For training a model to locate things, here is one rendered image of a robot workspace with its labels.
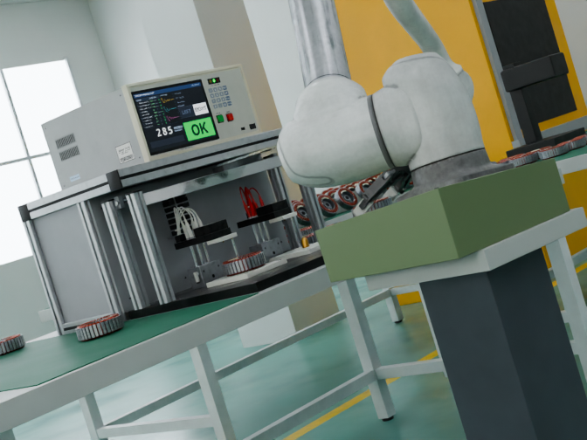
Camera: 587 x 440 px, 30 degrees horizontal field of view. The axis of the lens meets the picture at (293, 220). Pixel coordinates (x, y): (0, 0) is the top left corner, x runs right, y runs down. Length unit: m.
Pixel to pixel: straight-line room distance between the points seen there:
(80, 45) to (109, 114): 8.19
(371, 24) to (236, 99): 3.66
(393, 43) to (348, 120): 4.45
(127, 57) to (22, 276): 2.44
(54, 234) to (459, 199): 1.32
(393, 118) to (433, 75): 0.11
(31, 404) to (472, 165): 0.93
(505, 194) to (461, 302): 0.23
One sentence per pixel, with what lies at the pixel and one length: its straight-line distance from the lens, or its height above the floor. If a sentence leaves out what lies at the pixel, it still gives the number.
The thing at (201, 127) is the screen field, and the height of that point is 1.17.
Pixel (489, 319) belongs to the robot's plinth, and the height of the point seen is 0.61.
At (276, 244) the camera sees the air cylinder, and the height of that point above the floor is 0.81.
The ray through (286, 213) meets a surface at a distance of 2.97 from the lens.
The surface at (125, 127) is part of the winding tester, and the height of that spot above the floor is 1.22.
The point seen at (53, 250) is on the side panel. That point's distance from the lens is 2.97.
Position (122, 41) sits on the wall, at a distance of 10.97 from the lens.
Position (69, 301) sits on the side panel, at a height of 0.83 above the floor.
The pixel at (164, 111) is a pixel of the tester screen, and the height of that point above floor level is 1.23.
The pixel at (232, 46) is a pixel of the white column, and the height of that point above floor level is 1.87.
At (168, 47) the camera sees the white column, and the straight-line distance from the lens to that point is 7.11.
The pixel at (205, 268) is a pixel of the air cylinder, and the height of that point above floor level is 0.81.
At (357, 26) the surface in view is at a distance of 6.73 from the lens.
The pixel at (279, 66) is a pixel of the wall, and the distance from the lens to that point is 9.60.
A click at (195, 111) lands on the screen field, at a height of 1.22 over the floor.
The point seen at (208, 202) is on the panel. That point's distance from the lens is 3.06.
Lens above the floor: 0.97
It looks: 2 degrees down
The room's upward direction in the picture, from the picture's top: 17 degrees counter-clockwise
